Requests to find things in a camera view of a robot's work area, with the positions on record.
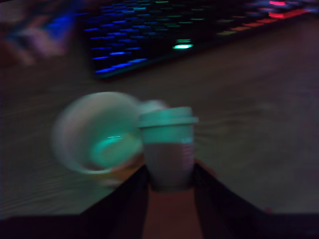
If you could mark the green cartoon print mug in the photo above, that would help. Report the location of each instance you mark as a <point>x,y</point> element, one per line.
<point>94,129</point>

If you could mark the backlit rainbow keyboard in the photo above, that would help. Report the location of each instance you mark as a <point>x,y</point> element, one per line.
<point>149,32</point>

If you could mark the pale cup-shaped coffee capsule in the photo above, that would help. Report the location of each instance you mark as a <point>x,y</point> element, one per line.
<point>167,154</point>

